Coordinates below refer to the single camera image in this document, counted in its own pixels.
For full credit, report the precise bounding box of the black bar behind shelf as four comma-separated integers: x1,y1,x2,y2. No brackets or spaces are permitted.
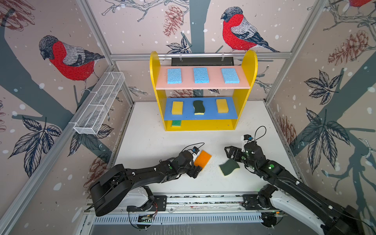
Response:
171,57,235,66

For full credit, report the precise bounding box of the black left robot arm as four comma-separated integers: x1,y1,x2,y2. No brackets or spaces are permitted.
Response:
89,150,208,217

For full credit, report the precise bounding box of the dark green wavy scourer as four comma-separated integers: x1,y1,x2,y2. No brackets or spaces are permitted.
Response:
219,159,240,176
193,100,205,115

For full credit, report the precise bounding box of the green topped sponge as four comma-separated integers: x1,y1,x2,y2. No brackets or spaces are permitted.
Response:
171,120,182,127

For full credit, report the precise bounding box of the orange topped sponge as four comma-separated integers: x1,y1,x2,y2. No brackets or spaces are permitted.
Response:
194,150,212,168

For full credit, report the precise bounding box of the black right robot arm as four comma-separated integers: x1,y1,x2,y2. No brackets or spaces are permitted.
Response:
224,141,365,235

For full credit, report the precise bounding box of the light blue sponge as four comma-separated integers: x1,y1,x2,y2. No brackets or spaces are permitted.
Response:
193,68,210,84
167,69,182,84
221,68,240,84

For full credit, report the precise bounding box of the aluminium front rail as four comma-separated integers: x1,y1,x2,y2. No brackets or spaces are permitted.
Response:
86,188,333,215

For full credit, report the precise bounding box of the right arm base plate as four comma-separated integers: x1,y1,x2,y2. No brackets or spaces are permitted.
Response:
241,194,280,211

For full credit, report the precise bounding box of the yellow sponge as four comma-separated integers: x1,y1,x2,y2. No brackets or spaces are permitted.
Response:
171,101,184,115
216,99,229,114

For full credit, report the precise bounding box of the yellow shelf unit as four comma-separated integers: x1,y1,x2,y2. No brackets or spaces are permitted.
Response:
150,51,258,131

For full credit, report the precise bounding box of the white wire mesh basket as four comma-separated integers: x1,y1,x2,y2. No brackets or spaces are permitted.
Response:
74,71,125,135

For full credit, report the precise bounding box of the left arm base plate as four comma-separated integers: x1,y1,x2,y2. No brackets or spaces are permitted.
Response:
126,195,167,212

